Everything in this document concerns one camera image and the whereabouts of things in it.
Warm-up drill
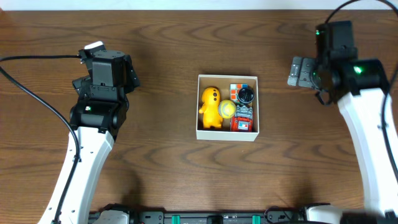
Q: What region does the red and grey toy truck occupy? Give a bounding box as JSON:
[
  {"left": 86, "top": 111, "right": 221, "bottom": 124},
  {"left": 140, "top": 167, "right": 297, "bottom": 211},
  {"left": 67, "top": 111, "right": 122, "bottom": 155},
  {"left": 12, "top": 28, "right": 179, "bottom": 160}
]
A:
[{"left": 230, "top": 105, "right": 254, "bottom": 132}]

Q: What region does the multicoloured puzzle cube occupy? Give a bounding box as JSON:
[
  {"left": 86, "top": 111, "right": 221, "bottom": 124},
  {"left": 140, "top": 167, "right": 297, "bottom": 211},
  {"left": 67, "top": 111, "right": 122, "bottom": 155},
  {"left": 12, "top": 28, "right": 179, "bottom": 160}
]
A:
[{"left": 229, "top": 83, "right": 248, "bottom": 103}]

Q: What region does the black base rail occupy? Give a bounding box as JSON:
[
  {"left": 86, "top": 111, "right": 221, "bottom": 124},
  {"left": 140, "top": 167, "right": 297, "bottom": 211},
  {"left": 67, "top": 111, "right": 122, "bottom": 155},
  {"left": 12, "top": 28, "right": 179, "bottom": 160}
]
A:
[{"left": 88, "top": 204, "right": 306, "bottom": 224}]

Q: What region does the open cardboard box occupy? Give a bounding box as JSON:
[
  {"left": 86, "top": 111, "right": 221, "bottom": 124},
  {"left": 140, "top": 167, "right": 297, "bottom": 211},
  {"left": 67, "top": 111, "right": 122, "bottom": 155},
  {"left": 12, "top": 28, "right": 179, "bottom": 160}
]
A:
[{"left": 196, "top": 75, "right": 260, "bottom": 141}]

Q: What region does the small black round lid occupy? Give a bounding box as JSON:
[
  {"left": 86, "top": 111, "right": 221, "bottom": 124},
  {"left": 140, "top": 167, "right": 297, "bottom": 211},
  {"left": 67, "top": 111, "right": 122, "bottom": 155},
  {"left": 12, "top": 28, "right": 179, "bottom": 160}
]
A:
[{"left": 238, "top": 87, "right": 255, "bottom": 104}]

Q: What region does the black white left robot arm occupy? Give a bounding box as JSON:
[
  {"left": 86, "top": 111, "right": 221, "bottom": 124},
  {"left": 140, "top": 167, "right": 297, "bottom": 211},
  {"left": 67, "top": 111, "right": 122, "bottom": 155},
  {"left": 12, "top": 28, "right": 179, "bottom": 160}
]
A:
[{"left": 39, "top": 41, "right": 140, "bottom": 223}]

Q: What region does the yellow grey toy ball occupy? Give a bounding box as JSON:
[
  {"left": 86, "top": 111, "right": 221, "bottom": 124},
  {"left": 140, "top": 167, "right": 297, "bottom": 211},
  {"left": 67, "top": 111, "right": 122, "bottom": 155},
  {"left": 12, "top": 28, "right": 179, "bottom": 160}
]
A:
[{"left": 218, "top": 100, "right": 236, "bottom": 119}]

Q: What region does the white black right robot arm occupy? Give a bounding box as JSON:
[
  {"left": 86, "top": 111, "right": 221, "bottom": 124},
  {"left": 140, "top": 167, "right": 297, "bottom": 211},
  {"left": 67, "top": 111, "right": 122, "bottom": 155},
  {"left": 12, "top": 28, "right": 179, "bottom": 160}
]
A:
[{"left": 288, "top": 21, "right": 397, "bottom": 223}]

